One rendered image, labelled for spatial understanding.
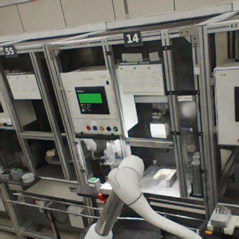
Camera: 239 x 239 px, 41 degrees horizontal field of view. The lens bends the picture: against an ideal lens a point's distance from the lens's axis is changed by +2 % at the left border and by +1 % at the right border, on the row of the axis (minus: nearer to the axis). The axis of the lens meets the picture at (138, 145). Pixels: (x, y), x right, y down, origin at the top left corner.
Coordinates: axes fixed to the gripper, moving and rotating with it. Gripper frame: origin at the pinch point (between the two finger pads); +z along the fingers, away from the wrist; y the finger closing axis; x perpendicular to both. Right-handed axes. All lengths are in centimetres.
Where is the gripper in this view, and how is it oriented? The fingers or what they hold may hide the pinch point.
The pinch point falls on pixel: (205, 224)
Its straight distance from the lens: 210.1
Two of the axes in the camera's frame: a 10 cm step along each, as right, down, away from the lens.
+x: -8.8, -0.6, 4.7
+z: 4.5, -4.2, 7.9
